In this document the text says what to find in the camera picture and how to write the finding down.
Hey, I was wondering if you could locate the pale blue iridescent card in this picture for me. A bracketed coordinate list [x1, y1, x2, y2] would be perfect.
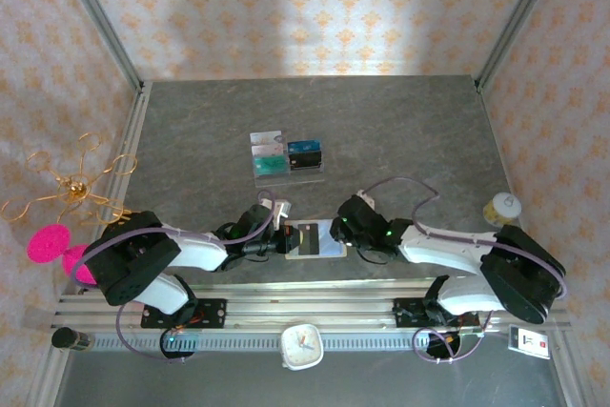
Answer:
[317, 221, 345, 256]

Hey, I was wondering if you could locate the beige card holder wallet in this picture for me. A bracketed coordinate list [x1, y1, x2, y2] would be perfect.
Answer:
[284, 219, 348, 261]

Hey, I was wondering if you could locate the black card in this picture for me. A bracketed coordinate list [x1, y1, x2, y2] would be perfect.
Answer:
[288, 152, 323, 173]

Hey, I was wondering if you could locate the clear acrylic card stand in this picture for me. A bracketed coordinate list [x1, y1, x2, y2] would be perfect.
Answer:
[249, 129, 328, 189]

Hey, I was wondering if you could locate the teal green card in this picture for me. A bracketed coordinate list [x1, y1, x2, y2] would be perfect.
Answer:
[252, 154, 290, 177]

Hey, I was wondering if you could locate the pale pink white card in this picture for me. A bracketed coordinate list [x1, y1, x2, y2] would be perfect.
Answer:
[251, 142, 286, 158]

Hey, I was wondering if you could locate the silver white card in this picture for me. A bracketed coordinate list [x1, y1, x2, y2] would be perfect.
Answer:
[250, 130, 284, 146]

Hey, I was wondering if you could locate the white square clock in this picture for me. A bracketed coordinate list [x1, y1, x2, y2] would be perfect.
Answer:
[279, 323, 325, 373]

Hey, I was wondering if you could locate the yellow cup with white lid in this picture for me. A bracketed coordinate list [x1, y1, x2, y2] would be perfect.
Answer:
[483, 191, 523, 228]

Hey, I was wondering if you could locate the black round base disc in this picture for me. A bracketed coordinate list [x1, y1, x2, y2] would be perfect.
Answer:
[425, 330, 462, 363]
[160, 329, 197, 363]

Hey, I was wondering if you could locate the pink felt disc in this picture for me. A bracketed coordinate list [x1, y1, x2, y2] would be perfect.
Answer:
[27, 224, 72, 265]
[64, 243, 100, 285]

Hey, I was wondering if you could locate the white tag with red button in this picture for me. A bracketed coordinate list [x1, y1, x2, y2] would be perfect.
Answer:
[507, 324, 553, 359]

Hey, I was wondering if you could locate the black cylinder bottle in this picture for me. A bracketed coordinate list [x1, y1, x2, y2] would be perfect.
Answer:
[51, 325, 92, 354]

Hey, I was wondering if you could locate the aluminium mounting rail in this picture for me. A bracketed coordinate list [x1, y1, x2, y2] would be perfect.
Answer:
[51, 280, 571, 337]

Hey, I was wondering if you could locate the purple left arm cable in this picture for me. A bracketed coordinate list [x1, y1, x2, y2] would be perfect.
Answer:
[71, 189, 278, 364]

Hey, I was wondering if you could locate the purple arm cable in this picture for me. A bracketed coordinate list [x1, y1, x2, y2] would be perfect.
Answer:
[361, 176, 569, 364]
[71, 189, 278, 364]

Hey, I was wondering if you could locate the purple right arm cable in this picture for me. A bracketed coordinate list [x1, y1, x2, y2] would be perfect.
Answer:
[361, 176, 569, 364]

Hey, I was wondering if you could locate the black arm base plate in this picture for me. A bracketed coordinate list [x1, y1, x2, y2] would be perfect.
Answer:
[393, 296, 480, 330]
[140, 298, 228, 331]

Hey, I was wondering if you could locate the grey slotted cable duct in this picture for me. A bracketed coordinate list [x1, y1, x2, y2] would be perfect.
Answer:
[90, 334, 430, 354]

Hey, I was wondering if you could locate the aluminium table side rail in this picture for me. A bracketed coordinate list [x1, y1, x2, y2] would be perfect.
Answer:
[475, 80, 590, 407]
[35, 80, 153, 407]

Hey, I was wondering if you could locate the gold wire stand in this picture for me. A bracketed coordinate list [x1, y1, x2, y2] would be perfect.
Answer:
[0, 132, 144, 227]

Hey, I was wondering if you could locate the aluminium frame post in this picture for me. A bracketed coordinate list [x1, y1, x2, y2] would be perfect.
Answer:
[50, 0, 147, 93]
[475, 0, 568, 93]

